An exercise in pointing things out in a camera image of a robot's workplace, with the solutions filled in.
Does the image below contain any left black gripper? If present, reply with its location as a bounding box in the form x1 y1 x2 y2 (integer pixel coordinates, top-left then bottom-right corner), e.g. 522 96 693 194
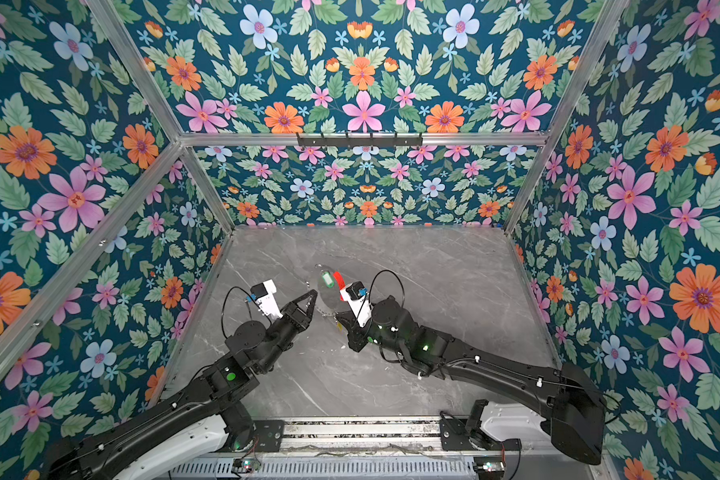
257 287 319 376

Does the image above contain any metal keyring with red handle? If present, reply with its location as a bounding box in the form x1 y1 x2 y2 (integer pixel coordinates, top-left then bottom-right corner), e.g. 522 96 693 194
306 263 350 317

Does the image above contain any green tagged key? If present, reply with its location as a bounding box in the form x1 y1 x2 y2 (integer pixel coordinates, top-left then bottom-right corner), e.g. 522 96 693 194
322 272 334 287

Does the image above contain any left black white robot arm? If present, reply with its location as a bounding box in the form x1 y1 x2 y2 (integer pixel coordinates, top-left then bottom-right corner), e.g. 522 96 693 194
40 290 318 479

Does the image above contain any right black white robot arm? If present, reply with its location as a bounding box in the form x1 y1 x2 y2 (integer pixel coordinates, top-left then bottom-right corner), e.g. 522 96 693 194
335 296 607 465

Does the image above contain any left small circuit board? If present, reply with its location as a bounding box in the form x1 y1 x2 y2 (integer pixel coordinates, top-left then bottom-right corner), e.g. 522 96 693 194
232 458 261 475

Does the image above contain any small circuit board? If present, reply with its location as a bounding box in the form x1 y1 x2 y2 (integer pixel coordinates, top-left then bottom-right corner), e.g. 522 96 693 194
473 458 506 480
232 458 261 475

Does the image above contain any right small circuit board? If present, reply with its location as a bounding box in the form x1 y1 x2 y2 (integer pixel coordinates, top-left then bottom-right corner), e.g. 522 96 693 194
473 458 506 480

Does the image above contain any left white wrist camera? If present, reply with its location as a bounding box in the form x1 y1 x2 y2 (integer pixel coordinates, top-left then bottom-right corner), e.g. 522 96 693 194
250 280 282 322

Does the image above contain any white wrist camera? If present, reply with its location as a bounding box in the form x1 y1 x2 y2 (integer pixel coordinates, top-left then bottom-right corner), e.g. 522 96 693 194
340 281 371 327
250 280 282 322

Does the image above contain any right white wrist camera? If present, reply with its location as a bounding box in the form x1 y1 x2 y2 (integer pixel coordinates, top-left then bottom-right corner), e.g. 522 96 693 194
340 281 371 327

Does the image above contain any left camera black cable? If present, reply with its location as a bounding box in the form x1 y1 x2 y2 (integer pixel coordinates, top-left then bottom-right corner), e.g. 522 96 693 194
220 285 259 340

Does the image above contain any camera black cable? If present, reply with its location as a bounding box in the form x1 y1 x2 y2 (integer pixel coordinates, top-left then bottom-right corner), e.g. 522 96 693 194
365 269 406 310
220 285 259 340

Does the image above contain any right camera black cable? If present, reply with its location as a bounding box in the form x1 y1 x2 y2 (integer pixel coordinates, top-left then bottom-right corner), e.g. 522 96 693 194
365 269 406 310

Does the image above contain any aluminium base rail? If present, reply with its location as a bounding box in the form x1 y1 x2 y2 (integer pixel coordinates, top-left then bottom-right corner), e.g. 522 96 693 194
173 415 622 480

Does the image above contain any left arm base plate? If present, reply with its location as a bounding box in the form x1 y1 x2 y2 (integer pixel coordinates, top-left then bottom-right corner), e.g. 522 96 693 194
241 420 286 455

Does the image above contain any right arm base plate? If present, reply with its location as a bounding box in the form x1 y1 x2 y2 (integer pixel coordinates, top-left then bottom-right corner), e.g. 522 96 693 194
439 416 522 453

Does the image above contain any black hook rail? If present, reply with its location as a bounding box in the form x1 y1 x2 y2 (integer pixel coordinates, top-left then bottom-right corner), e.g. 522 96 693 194
296 133 424 148

